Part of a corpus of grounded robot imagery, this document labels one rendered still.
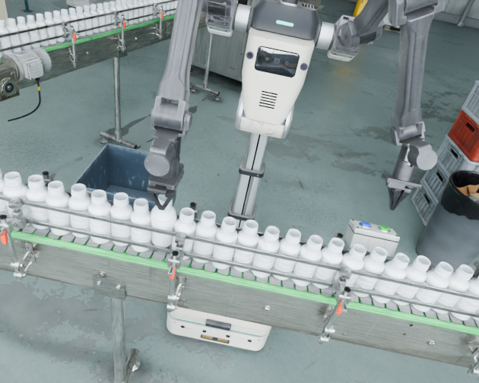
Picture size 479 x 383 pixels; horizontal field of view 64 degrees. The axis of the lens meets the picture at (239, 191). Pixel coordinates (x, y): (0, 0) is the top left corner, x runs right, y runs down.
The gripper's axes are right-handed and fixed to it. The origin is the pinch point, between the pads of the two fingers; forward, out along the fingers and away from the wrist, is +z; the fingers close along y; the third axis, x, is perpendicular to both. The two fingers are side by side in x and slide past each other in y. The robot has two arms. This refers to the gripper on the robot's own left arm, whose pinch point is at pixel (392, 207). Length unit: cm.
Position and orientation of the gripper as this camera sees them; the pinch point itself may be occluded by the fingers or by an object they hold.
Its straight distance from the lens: 126.7
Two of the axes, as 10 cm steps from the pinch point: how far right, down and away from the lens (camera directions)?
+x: 0.6, -2.7, 9.6
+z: -1.9, 9.4, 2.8
